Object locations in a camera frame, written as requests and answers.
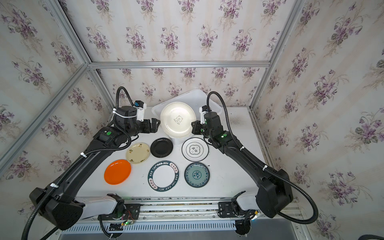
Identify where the cream bear plate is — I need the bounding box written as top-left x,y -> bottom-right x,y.
160,102 -> 197,138

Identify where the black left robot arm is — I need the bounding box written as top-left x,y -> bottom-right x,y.
21,86 -> 160,240

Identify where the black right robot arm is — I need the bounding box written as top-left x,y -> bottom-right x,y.
191,91 -> 320,225

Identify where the white plastic bin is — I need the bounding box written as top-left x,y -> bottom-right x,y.
152,89 -> 207,119

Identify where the white plate with quatrefoil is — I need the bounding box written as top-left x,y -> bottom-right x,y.
182,138 -> 209,162

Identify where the black glossy plate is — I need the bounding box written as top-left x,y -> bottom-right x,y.
150,138 -> 174,158

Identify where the beige plate with calligraphy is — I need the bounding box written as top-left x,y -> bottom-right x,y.
126,143 -> 151,164

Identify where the blue floral small plate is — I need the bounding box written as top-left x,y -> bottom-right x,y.
184,163 -> 211,188

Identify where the green Hao Wei plate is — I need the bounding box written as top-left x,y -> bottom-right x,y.
148,161 -> 180,192

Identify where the orange plate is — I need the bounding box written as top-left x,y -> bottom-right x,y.
104,160 -> 132,185

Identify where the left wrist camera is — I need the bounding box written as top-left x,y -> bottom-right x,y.
134,101 -> 147,122

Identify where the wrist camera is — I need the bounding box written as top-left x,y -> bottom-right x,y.
134,101 -> 147,122
199,105 -> 211,125

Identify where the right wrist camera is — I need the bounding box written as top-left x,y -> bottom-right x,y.
199,105 -> 211,125

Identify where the aluminium frame post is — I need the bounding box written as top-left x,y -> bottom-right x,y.
87,66 -> 115,111

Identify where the aluminium rail base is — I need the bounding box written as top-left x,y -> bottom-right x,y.
59,196 -> 304,235

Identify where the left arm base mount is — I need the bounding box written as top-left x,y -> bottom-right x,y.
98,194 -> 141,240

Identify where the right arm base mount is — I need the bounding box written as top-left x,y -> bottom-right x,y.
218,191 -> 261,236

